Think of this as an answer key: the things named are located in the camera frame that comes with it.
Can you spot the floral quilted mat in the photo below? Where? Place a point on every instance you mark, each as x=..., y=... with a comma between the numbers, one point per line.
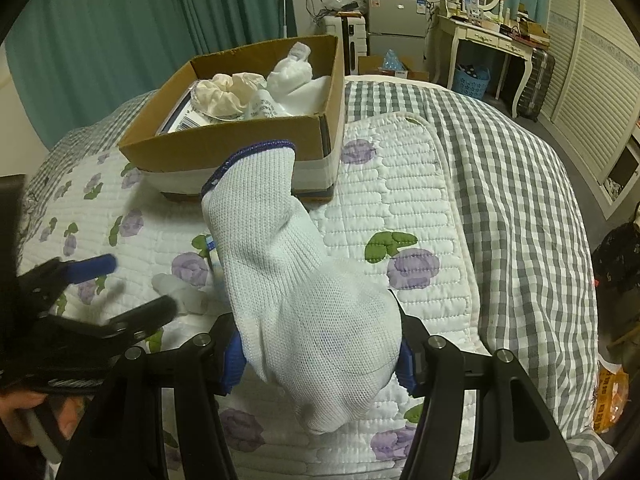
x=425, y=200

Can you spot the white drawer cabinet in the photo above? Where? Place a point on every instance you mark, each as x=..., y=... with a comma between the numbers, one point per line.
x=333, y=30

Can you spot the white knitted glove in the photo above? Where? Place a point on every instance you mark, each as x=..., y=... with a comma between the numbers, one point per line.
x=300, y=285

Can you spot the cardboard box with blue bag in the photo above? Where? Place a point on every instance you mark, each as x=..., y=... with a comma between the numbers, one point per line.
x=395, y=66

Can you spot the person's left hand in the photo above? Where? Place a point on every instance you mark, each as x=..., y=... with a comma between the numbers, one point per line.
x=20, y=405

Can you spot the blue plastic basket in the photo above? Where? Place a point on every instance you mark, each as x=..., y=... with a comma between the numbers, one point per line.
x=471, y=82

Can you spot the dark patterned clothing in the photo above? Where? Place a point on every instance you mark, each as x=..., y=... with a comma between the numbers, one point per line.
x=617, y=255

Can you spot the white louvred wardrobe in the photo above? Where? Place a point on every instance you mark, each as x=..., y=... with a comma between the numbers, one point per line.
x=595, y=60

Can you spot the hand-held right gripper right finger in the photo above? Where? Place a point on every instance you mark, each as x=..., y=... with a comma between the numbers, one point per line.
x=407, y=371

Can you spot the black white tower appliance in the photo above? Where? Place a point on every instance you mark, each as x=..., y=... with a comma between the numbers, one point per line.
x=356, y=45

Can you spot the dark suitcase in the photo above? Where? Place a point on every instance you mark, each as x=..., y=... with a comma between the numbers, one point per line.
x=537, y=85

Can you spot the orange plastic bag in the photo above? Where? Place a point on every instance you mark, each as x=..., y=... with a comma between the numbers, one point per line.
x=612, y=400

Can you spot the white dressing table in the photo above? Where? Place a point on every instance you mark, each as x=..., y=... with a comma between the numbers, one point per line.
x=480, y=35

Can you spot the silver packet with barcode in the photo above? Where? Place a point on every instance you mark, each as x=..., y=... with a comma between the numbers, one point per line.
x=182, y=117

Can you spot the brown box on dressing table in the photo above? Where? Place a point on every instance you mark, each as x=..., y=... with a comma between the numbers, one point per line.
x=532, y=30

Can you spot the white pole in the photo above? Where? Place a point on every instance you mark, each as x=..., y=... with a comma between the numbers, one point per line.
x=286, y=5

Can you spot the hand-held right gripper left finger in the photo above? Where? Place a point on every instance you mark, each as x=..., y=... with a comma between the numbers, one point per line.
x=232, y=366

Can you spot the grey small fridge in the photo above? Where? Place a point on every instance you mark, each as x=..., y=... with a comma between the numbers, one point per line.
x=397, y=20

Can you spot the wide green curtain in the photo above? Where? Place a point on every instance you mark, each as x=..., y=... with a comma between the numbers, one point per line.
x=125, y=35

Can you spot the small blue white packet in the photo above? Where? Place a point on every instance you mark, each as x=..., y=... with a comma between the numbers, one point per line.
x=212, y=252

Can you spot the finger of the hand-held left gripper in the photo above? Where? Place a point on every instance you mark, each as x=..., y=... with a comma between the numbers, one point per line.
x=95, y=266
x=147, y=312

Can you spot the cream scrunchie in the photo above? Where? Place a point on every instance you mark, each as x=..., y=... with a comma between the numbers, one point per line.
x=220, y=97
x=250, y=81

